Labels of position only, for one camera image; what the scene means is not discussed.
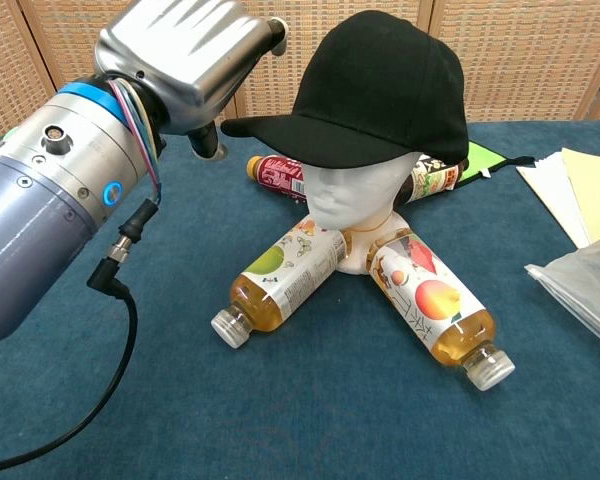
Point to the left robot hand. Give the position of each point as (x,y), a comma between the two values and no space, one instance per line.
(180,60)

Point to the black baseball cap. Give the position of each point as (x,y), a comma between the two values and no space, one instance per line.
(380,90)

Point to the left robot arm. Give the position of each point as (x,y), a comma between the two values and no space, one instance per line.
(40,210)

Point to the white foam mannequin head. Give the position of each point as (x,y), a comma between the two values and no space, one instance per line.
(340,195)

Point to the red label drink bottle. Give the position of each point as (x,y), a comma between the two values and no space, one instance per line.
(275,175)

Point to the tea bottle green apple label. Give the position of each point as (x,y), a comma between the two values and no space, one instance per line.
(290,270)

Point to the dark tea bottle white label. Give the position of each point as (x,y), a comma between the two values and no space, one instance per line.
(435,182)

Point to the green microfibre cloth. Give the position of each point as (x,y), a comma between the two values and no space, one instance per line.
(485,160)

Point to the woven folding screen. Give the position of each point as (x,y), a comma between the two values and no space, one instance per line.
(520,60)

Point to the tea bottle peach label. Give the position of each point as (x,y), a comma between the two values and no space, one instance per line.
(430,295)

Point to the white paper sheets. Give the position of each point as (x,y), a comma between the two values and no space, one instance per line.
(545,185)

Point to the grey zip bag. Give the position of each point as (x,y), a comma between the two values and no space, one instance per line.
(585,280)

